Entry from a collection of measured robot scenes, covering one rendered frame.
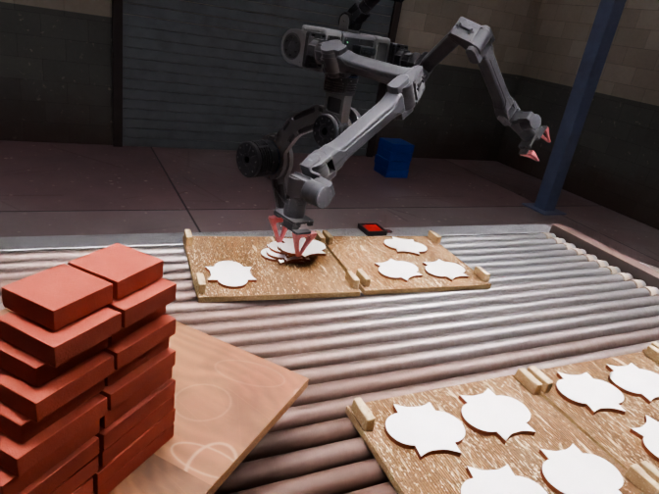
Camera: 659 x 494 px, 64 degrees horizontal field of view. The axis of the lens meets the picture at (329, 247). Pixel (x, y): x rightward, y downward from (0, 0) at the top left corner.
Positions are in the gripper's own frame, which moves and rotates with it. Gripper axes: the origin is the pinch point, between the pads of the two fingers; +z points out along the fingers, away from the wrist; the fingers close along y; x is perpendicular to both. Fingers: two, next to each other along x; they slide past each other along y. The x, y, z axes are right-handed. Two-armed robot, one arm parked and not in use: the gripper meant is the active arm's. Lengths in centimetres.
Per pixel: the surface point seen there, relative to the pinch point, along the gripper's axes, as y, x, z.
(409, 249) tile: -6.0, -41.8, 3.0
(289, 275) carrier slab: -7.0, 3.5, 5.0
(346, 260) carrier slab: -4.3, -17.9, 4.4
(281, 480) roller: -60, 39, 9
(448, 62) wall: 381, -490, -47
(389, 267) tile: -13.6, -26.3, 3.5
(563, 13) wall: 312, -607, -130
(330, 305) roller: -20.7, -0.2, 7.1
